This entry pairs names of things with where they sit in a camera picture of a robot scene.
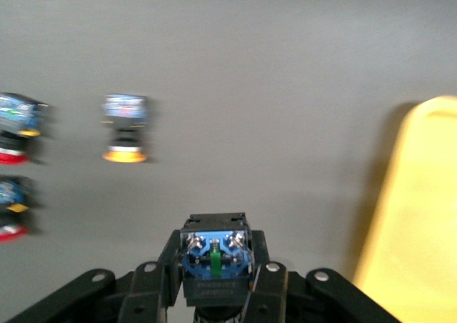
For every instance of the yellow plastic tray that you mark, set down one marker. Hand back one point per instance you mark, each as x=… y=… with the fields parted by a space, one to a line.
x=417 y=212

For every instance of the dark grey table mat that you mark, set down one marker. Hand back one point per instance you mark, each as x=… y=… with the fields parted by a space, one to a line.
x=228 y=87

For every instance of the red mushroom pushbutton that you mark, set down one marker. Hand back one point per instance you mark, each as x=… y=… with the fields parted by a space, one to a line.
x=18 y=119
x=10 y=198

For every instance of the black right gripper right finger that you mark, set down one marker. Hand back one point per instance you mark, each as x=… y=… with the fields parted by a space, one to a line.
x=271 y=291

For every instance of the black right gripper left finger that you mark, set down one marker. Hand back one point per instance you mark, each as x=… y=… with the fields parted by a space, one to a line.
x=150 y=287

